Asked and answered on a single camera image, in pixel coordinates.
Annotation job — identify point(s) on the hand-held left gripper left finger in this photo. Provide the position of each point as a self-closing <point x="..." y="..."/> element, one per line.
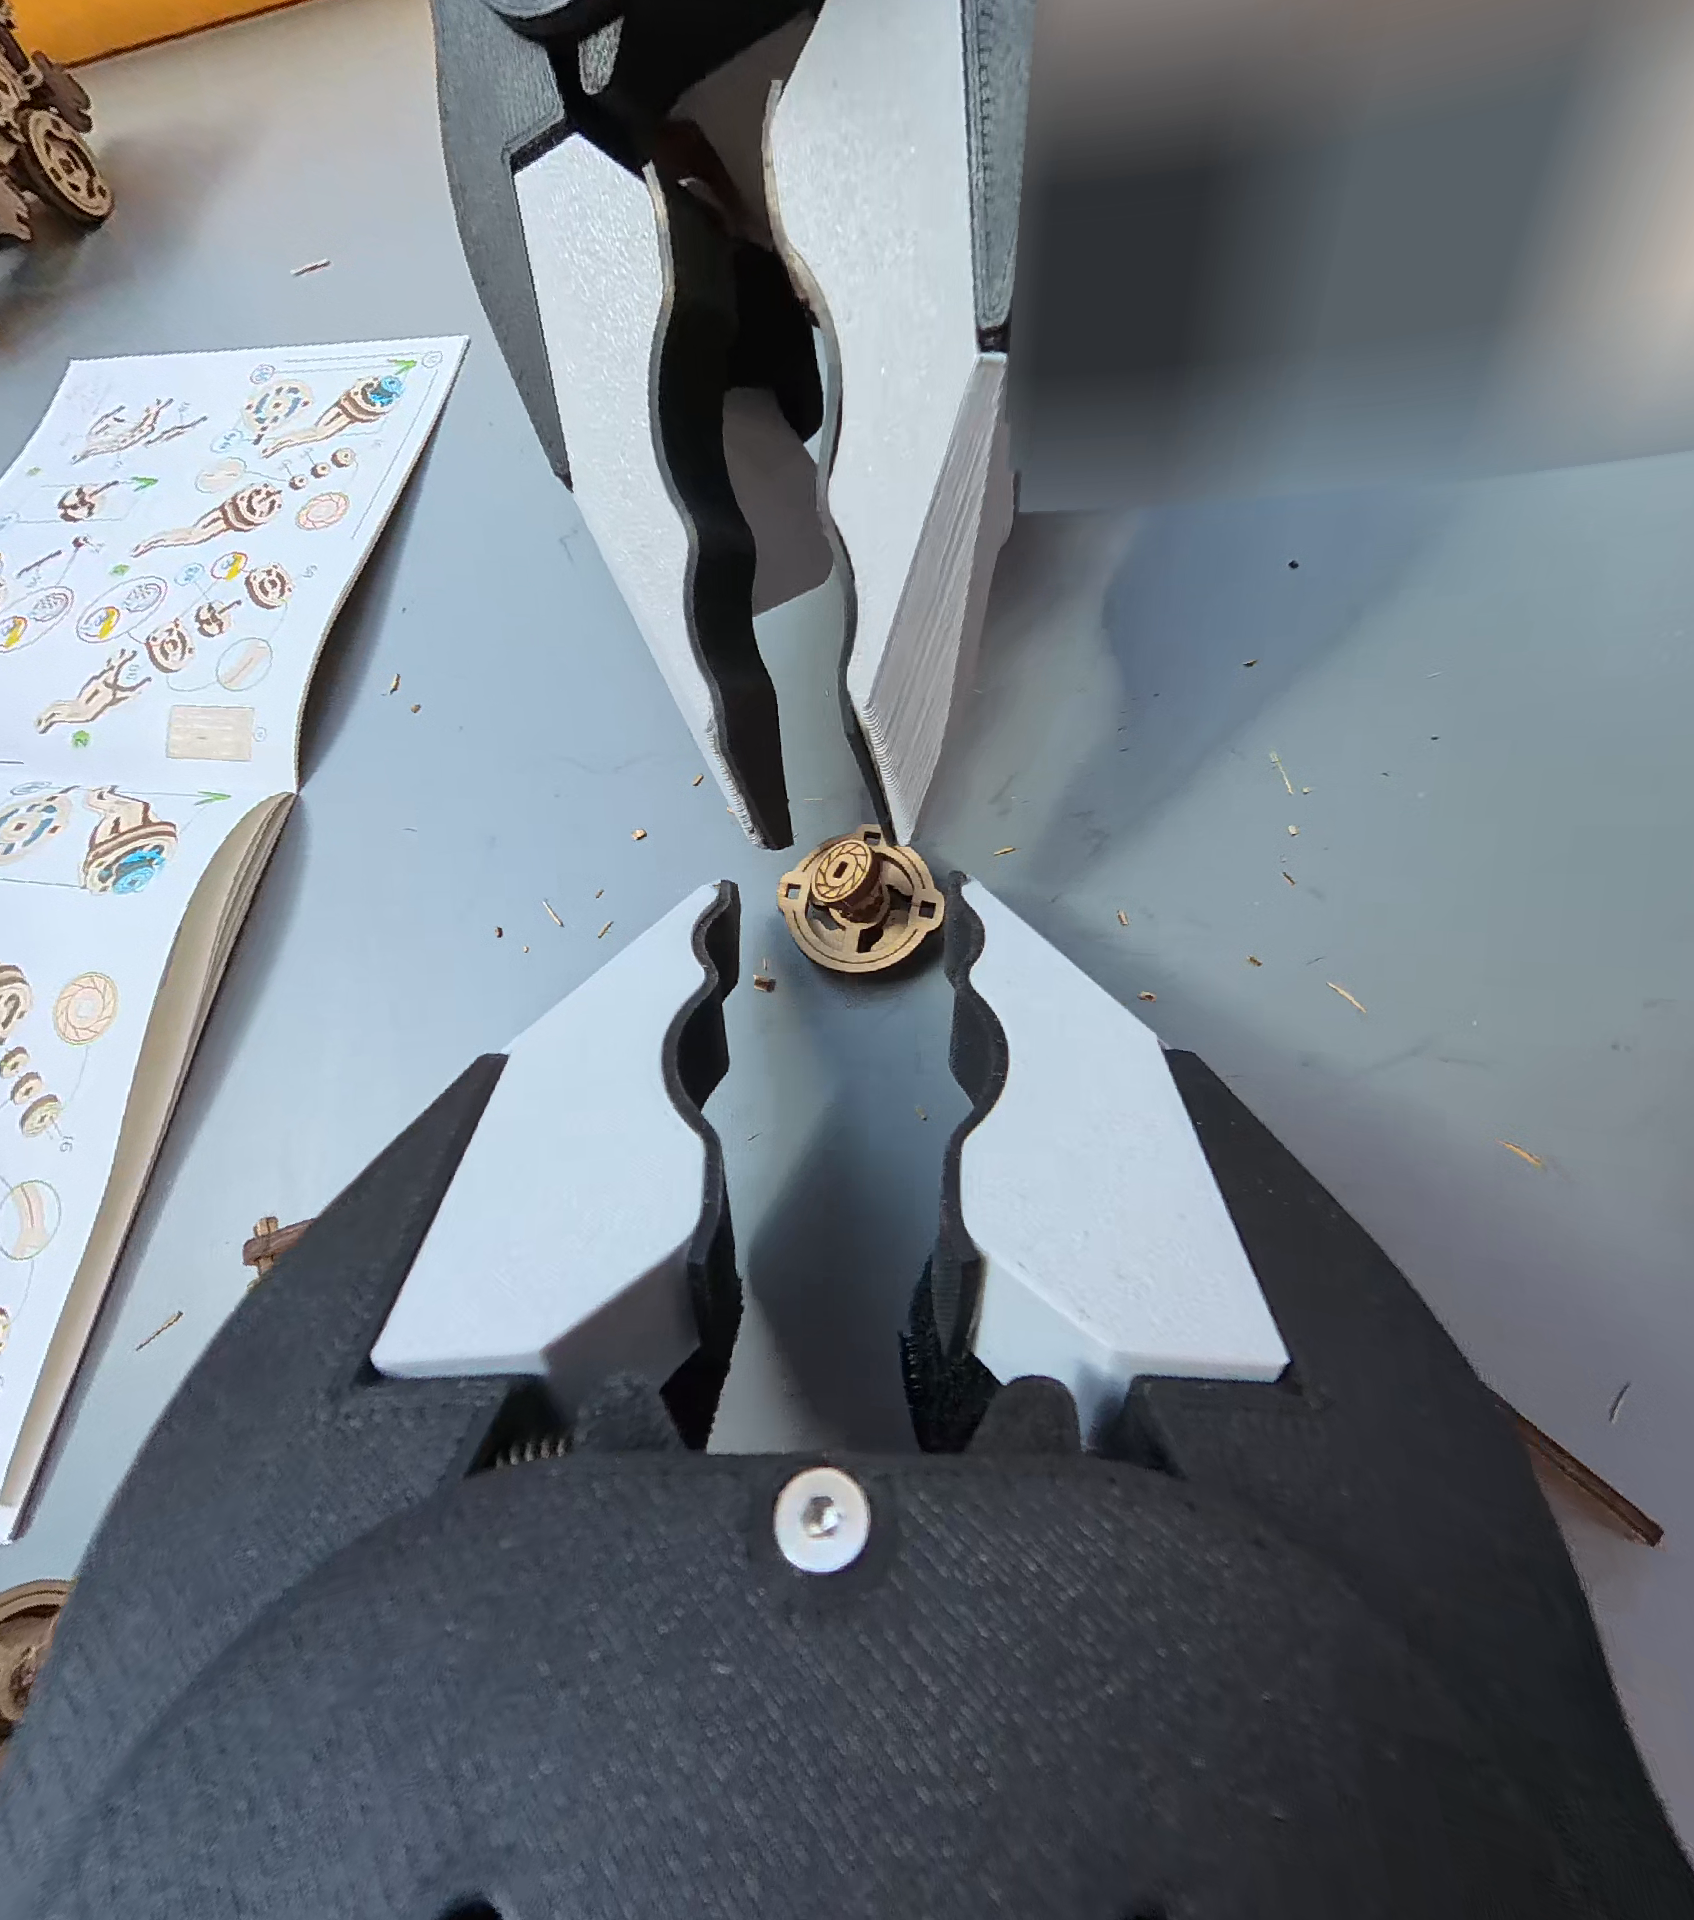
<point x="562" y="1185"/>

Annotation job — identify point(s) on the wooden wheel part with leg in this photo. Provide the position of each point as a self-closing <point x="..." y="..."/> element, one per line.
<point x="269" y="1250"/>

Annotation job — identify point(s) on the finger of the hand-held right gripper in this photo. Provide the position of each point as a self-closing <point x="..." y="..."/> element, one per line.
<point x="906" y="300"/>
<point x="607" y="390"/>

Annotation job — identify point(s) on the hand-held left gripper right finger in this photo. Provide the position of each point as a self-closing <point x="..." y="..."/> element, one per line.
<point x="1103" y="1185"/>

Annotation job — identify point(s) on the illustrated instruction booklet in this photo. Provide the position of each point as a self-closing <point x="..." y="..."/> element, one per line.
<point x="112" y="630"/>

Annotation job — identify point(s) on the thin wooden stick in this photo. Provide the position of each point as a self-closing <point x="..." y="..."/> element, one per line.
<point x="1596" y="1493"/>

